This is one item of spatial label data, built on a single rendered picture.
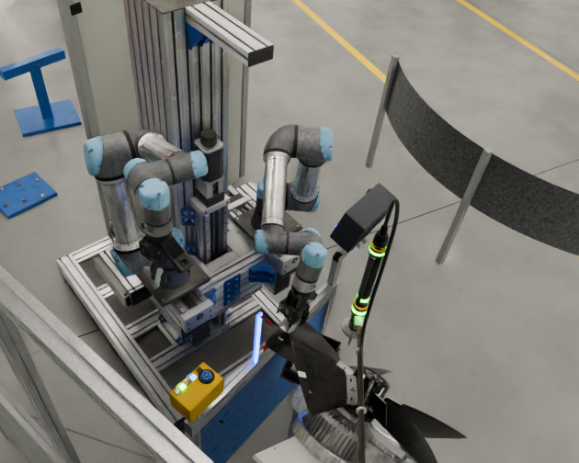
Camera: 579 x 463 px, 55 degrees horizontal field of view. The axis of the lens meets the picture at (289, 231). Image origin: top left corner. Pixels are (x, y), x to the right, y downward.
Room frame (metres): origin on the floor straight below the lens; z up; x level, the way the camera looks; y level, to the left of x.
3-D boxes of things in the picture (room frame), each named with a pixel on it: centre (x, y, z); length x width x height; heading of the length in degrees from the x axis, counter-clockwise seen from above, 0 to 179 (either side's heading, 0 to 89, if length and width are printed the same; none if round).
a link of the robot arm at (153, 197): (1.02, 0.36, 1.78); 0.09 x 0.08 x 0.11; 36
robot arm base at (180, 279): (1.37, 0.45, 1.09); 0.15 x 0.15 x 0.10
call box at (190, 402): (0.89, 0.24, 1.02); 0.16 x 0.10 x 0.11; 146
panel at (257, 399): (1.22, 0.02, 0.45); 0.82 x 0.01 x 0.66; 146
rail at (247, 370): (1.22, 0.02, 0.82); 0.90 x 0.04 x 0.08; 146
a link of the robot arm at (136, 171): (1.11, 0.40, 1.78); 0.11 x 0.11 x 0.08; 36
